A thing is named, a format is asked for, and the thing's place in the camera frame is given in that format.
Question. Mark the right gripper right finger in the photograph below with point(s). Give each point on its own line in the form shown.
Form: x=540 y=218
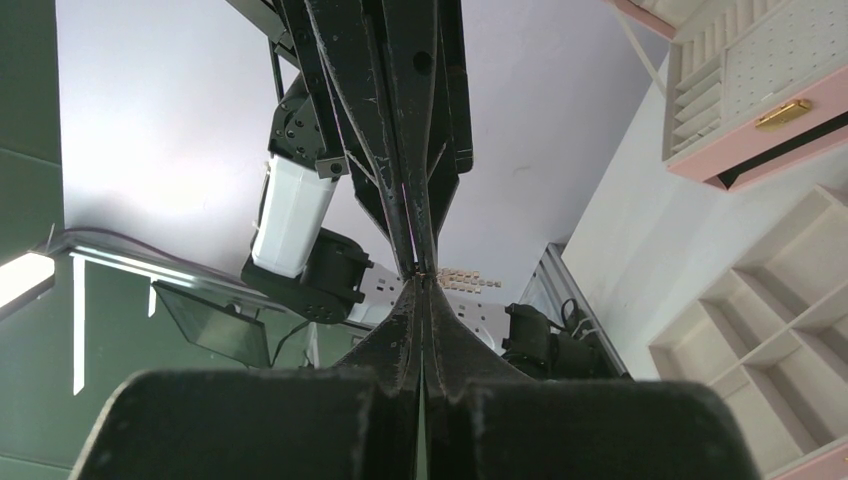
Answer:
x=453 y=356

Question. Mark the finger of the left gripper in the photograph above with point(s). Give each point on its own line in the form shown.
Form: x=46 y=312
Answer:
x=347 y=47
x=428 y=79

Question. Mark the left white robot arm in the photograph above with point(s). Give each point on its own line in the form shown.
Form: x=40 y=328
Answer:
x=294 y=259

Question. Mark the pink jewelry box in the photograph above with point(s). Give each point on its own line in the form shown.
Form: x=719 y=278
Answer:
x=752 y=87

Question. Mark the beige six-compartment tray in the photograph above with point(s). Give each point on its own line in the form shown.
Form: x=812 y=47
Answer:
x=769 y=336

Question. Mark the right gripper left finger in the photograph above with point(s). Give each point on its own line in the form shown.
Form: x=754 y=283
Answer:
x=391 y=352

